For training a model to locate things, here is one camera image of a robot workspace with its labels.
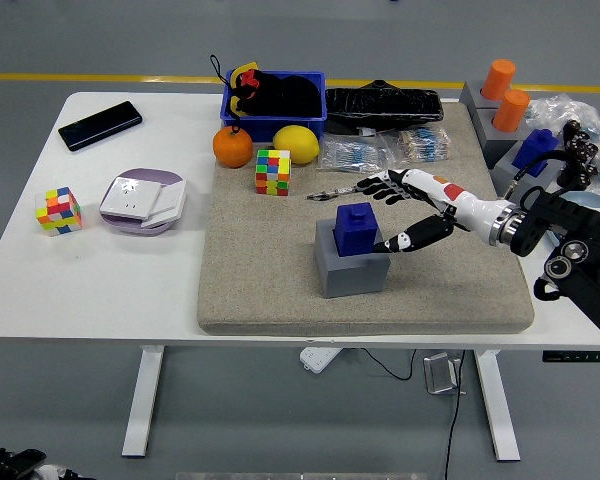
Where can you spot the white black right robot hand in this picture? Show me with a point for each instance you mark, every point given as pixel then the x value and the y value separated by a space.
pixel 467 205

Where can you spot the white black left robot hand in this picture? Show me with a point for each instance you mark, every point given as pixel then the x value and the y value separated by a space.
pixel 10 465

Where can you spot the blue square seal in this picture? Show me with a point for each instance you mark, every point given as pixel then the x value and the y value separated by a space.
pixel 535 147
pixel 355 232

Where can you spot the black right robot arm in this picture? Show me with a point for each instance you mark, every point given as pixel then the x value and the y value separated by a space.
pixel 565 215

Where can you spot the grey seal holder block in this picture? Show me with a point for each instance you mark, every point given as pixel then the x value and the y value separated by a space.
pixel 470 97
pixel 497 145
pixel 352 277
pixel 502 172

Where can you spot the orange cylinder seal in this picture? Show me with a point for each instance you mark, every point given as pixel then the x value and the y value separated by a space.
pixel 511 111
pixel 498 80

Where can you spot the clear bag of resistors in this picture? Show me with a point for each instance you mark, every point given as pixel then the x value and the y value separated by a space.
pixel 350 155
pixel 425 142

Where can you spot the white usb plug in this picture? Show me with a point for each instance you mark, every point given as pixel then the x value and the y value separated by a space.
pixel 366 131

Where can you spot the dark brown knobs cluster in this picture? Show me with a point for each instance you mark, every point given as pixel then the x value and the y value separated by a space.
pixel 580 150

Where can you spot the light blue plate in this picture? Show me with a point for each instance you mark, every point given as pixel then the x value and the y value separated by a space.
pixel 597 200

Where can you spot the black wrapped keyboard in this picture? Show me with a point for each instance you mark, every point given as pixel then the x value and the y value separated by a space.
pixel 380 107

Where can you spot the crumpled clear plastic bag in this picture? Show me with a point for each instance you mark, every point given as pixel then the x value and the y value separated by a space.
pixel 555 107

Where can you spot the silver black pen tool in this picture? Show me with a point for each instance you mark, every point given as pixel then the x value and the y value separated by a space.
pixel 330 194

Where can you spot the white table leg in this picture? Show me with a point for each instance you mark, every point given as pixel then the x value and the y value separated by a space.
pixel 497 405
pixel 142 400

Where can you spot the black stand base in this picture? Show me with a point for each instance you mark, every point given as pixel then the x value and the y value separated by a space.
pixel 380 84

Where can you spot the yellow lemon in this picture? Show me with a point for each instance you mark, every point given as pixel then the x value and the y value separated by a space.
pixel 296 145

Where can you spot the black table control panel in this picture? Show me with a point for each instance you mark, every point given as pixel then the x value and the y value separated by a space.
pixel 580 356

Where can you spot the colourful puzzle cube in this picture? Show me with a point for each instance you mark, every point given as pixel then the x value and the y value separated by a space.
pixel 273 172
pixel 59 212

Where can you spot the white power strip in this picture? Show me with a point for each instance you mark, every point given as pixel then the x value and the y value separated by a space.
pixel 320 359

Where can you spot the grey-brown fabric mat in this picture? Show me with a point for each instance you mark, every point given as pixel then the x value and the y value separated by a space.
pixel 260 260

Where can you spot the blue plastic bin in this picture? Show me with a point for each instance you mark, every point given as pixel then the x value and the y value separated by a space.
pixel 265 129

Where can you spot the orange fruit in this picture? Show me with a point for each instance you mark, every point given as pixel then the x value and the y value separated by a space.
pixel 232 147

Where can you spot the yellow red toy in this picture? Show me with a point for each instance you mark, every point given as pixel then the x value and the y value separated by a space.
pixel 240 70

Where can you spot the purple plate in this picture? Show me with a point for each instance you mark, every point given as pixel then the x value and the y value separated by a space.
pixel 147 174

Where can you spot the black smartphone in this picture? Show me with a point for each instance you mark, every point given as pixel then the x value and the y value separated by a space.
pixel 100 126

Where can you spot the silver metal bracket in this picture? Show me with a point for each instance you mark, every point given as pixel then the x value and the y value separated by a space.
pixel 440 375

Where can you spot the white wall socket panel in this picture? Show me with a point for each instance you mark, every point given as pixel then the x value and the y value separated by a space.
pixel 130 197

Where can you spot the white wall switch panel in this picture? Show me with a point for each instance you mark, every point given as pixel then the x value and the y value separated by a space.
pixel 169 200

